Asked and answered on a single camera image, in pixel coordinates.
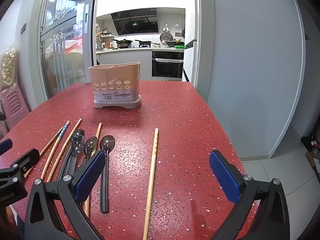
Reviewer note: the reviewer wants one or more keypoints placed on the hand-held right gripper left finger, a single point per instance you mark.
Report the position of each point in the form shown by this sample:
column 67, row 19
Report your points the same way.
column 91, row 177

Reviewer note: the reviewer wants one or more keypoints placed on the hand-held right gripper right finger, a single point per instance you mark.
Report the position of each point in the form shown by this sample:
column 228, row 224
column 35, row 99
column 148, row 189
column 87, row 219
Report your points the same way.
column 223, row 177

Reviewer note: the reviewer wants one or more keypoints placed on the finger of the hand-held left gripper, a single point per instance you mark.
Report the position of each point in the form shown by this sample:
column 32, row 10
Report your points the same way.
column 27, row 160
column 5, row 146

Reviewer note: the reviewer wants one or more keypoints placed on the dark translucent plastic spoon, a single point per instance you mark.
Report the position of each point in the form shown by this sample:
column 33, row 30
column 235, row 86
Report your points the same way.
column 78, row 132
column 107, row 143
column 90, row 145
column 76, row 146

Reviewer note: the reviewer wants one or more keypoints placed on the blue patterned wooden chopstick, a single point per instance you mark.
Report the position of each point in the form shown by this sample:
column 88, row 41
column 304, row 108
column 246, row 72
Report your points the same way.
column 62, row 132

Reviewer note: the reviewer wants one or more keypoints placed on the yellow patterned wooden chopstick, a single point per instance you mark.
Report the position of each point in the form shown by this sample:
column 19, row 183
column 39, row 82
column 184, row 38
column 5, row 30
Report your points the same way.
column 152, row 170

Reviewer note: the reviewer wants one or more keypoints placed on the beige plastic utensil holder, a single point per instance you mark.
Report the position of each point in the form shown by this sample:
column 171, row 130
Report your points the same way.
column 115, row 85

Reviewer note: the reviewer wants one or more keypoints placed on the person's left hand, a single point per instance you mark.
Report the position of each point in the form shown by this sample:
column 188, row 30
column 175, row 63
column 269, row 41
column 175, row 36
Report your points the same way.
column 8, row 216

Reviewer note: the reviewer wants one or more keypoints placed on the bag of round beige balls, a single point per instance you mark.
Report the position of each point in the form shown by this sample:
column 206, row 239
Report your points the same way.
column 8, row 67

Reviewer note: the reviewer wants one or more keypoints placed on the glass sliding door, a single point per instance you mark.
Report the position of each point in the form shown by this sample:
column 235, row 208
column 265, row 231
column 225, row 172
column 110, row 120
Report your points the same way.
column 62, row 62

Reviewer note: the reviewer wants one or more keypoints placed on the grey kitchen base cabinets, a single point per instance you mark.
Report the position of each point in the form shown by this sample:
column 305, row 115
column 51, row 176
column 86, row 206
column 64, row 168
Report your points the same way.
column 125, row 63

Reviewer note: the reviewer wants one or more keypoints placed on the black built-in oven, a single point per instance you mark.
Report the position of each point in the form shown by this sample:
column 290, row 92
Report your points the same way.
column 167, row 67

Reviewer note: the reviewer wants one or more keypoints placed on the spice rack with bottles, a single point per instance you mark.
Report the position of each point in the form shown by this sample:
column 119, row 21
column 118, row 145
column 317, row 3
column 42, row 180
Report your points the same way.
column 103, row 41

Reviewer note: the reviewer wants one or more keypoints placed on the black wok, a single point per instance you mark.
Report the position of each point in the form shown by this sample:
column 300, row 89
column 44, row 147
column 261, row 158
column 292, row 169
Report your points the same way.
column 123, row 41

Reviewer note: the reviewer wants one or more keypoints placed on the gas stove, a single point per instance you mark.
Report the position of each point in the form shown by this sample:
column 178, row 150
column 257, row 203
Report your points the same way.
column 146, row 45

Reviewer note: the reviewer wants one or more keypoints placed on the dark cooking pot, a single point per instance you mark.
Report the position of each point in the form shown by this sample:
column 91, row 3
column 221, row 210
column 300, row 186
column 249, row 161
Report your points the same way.
column 173, row 43

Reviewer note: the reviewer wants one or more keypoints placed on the black frying pan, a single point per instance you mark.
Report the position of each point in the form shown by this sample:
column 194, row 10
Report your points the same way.
column 143, row 41

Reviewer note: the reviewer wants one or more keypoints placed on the round metal steamer rack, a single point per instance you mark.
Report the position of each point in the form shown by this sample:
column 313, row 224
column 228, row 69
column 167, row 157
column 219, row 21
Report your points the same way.
column 165, row 37

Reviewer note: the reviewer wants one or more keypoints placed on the black range hood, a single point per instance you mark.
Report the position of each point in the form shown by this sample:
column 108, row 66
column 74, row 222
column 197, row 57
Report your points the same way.
column 136, row 21

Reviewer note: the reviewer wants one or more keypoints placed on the black wall switch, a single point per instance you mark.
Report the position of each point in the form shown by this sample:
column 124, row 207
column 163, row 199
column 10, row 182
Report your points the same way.
column 23, row 28

